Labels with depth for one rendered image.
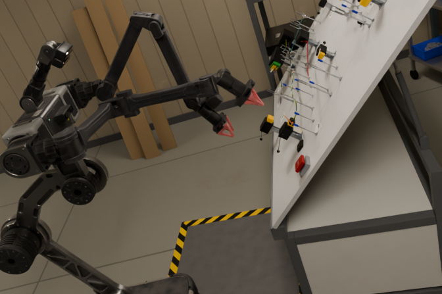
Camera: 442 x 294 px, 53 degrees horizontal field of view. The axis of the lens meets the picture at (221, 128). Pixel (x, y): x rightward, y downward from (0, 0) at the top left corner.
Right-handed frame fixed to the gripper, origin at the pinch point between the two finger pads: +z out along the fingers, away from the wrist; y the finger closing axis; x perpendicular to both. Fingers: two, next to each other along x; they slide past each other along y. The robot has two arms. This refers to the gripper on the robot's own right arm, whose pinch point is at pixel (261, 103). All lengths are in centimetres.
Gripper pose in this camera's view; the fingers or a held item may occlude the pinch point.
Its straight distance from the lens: 174.7
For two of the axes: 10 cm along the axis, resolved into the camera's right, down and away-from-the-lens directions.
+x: -1.5, 5.7, -8.1
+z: 8.4, 5.1, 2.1
